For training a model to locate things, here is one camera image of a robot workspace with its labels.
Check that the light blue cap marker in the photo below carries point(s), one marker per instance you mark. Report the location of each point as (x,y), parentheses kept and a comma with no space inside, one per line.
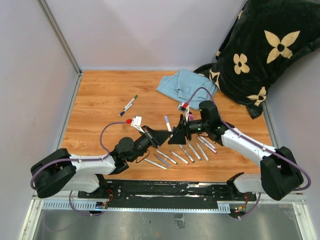
(194,151)

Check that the lavender marker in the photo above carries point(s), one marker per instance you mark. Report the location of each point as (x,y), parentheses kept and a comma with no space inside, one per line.
(162,160)

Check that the grey blue cap marker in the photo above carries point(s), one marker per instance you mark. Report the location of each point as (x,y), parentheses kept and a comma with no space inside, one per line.
(167,123)

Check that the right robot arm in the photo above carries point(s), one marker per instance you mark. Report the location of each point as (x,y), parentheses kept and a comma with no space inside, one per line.
(279,173)

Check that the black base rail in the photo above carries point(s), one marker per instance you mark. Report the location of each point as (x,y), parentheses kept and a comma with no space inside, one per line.
(165,195)

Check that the black floral blanket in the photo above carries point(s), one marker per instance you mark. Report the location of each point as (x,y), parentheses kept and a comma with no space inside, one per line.
(267,37)

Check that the magenta cap marker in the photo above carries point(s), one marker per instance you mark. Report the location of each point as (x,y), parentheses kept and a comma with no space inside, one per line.
(207,145)

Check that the light green marker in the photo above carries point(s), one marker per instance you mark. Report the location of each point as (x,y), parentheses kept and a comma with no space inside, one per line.
(155,164)

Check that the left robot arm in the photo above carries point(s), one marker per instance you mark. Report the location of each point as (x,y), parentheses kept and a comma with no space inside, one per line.
(63,171)

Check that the navy green marker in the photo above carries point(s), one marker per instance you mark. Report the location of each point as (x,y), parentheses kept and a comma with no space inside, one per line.
(129,105)

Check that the green cap marker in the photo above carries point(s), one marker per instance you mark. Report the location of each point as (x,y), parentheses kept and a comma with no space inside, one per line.
(167,157)

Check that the magenta pen cap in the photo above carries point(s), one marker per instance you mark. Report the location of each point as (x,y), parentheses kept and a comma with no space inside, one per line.
(192,117)

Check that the light blue cloth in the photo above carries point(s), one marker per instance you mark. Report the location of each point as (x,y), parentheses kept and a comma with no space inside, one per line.
(181,85)

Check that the aluminium corner post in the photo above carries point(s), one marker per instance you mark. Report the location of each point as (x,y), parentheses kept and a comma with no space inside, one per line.
(59,35)

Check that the white slim marker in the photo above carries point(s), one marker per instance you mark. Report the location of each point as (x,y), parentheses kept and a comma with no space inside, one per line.
(202,151)

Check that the red pink cap marker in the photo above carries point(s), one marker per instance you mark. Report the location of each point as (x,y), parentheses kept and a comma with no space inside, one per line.
(179,157)

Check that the pink marker pen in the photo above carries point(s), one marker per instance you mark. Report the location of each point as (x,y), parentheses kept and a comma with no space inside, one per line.
(207,142)

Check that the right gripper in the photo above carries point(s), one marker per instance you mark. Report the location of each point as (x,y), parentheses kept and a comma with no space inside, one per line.
(178,133)

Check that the dark blue cap marker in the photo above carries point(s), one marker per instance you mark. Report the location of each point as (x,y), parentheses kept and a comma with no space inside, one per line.
(187,154)

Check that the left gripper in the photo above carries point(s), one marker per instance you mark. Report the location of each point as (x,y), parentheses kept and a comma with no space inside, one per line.
(152,135)

